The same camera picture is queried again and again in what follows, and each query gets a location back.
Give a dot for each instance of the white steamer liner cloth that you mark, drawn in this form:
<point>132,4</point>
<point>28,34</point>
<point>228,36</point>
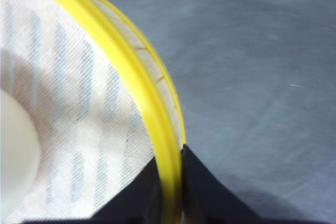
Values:
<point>93,140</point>

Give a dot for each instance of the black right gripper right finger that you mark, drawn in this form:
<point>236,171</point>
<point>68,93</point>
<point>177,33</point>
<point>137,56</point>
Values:
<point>205,199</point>

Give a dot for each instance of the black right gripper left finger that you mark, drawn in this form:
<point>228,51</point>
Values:
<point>139,202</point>

